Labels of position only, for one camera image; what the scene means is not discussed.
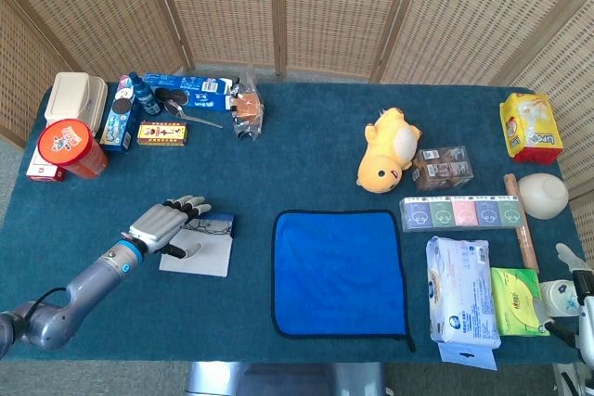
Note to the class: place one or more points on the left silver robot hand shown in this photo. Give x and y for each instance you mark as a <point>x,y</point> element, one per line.
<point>155,229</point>

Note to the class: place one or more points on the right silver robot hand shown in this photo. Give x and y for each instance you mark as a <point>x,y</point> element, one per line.
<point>587,322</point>

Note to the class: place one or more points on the black eyeglasses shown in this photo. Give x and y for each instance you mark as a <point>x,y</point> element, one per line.
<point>209,227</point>

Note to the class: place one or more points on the blue glasses case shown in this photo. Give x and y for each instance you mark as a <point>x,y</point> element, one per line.
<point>204,259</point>

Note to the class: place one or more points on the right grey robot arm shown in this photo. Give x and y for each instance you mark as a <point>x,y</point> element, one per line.
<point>582,379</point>

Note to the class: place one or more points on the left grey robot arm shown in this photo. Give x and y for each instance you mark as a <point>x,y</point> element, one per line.
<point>88,275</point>

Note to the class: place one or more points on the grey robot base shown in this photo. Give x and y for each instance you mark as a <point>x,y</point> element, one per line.
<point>278,379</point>

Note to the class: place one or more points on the white cup with blue flower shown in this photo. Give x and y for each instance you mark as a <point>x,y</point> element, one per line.
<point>559,296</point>

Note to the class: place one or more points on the green tissue pack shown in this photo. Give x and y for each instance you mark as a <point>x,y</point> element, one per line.
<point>512,303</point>

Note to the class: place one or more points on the wooden rolling pin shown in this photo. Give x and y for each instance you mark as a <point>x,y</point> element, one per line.
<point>529,247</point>

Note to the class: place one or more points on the yellow and red small box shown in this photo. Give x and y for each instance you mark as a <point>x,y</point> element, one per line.
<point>162,133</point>

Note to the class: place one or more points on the teal table cover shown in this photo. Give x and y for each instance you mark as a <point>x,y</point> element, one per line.
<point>185,322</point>

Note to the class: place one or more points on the blue cookie box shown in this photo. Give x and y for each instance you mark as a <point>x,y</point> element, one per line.
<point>118,129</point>

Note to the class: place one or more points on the metal spoon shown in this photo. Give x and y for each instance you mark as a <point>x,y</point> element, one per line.
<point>174,107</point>

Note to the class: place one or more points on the orange-red round can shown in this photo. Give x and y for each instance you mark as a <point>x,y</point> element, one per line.
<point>65,142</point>

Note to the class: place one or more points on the red and white small box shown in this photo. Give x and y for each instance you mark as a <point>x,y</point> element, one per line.
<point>42,172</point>

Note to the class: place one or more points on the blue spray bottle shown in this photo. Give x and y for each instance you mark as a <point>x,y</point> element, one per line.
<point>146,99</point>

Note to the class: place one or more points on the white wet wipes pack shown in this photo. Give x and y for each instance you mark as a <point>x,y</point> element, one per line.
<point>459,289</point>

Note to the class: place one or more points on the cream bowl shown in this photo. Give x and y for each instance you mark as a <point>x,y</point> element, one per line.
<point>543,196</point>

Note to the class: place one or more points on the long blue cookie package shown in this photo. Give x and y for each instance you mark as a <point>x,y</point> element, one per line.
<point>204,94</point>

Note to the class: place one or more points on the clear bag of bread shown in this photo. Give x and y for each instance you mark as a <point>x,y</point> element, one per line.
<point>248,106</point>

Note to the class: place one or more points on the beige plastic lunch box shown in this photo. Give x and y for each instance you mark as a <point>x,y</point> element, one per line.
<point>69,94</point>

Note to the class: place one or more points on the multi-colour tissue packet row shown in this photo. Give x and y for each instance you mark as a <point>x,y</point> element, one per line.
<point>464,213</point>

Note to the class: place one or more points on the blue cloth with black edge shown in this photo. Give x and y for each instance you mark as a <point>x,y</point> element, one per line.
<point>339,271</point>

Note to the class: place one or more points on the clear box of brown pastries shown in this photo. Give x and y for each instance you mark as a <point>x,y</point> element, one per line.
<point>443,169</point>

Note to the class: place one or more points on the yellow plush toy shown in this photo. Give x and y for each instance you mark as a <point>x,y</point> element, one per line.
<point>387,155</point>

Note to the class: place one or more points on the woven wooden folding screen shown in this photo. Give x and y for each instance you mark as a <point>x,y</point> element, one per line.
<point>325,6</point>

